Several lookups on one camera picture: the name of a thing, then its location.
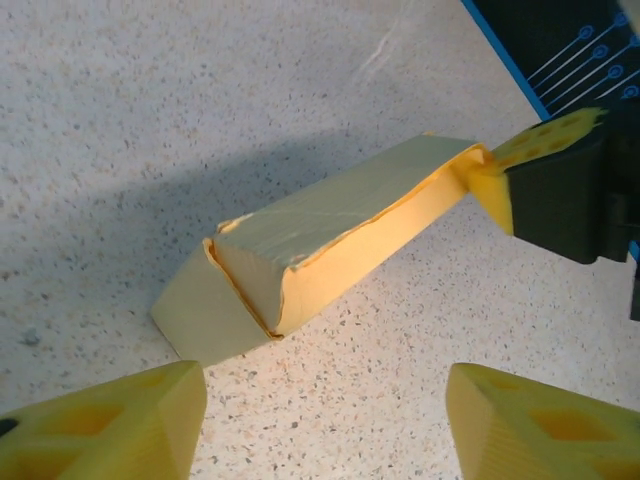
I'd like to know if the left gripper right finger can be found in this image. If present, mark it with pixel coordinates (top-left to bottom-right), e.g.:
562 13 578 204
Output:
446 362 640 480

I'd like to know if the yellow paper box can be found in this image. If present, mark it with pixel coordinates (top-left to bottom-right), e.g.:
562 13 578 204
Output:
149 132 494 369

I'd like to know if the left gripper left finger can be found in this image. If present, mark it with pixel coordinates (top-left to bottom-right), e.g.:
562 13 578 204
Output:
0 359 207 480

